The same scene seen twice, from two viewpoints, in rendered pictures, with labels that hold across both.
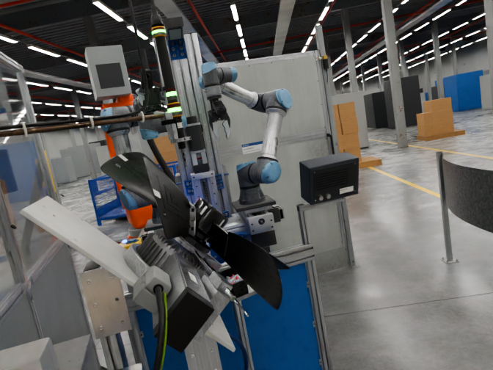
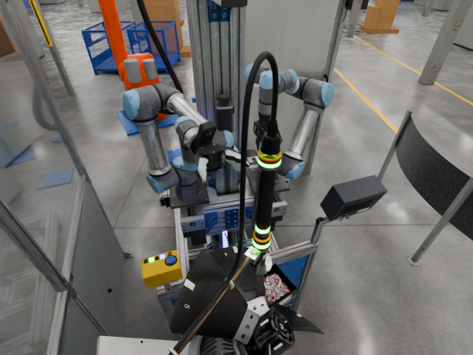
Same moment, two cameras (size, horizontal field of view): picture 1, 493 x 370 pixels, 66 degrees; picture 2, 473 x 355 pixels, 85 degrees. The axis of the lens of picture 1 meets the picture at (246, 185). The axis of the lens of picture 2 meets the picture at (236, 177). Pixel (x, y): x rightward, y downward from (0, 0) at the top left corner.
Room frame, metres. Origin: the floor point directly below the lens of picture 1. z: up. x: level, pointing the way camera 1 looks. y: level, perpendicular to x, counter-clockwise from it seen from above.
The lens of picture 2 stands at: (0.87, 0.29, 2.09)
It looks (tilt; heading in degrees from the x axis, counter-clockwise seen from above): 39 degrees down; 355
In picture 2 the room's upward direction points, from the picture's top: straight up
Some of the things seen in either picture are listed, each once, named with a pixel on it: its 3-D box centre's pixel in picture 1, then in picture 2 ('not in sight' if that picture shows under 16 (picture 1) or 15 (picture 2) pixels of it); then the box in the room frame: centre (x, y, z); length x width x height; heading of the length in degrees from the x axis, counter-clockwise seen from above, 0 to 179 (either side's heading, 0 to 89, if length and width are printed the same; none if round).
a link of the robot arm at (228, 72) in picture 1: (223, 75); (279, 80); (1.93, 0.02, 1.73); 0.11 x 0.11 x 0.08; 44
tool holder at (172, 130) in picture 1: (175, 127); (257, 256); (1.26, 0.20, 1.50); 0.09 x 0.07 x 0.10; 139
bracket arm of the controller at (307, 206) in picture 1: (320, 202); (336, 216); (1.78, -0.34, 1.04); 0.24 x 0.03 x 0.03; 104
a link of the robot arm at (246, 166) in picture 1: (248, 172); not in sight; (2.11, -0.02, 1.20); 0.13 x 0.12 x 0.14; 44
